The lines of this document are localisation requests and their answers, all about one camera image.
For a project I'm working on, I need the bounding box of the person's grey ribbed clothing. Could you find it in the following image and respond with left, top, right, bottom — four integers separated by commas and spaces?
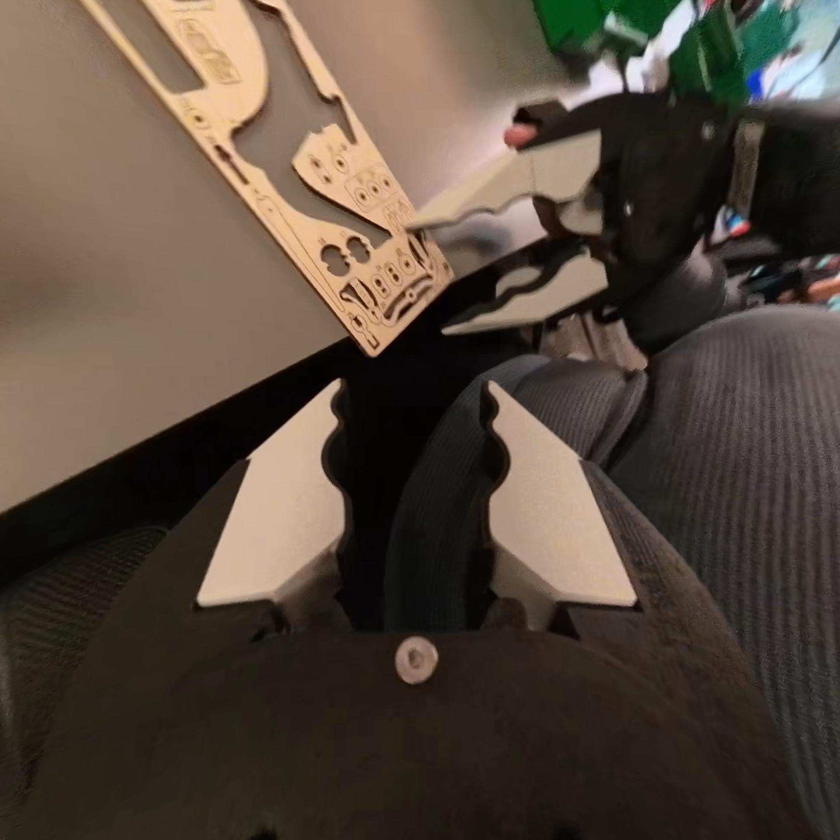
386, 308, 840, 840

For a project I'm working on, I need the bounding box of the black mesh office chair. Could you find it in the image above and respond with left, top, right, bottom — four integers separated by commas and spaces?
0, 525, 172, 808

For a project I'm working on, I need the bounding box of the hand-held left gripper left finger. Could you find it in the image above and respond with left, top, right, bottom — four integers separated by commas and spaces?
196, 378, 352, 634

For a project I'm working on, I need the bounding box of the person's right forearm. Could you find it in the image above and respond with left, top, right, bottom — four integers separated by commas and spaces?
617, 252, 728, 355

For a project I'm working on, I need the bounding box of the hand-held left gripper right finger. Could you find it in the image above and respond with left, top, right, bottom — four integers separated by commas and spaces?
480, 382, 639, 634

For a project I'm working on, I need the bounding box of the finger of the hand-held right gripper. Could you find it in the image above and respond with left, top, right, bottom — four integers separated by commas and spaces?
440, 246, 611, 337
406, 128, 606, 237

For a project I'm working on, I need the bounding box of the wooden parts sheet curved cutout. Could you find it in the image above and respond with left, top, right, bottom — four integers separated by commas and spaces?
79, 0, 455, 359

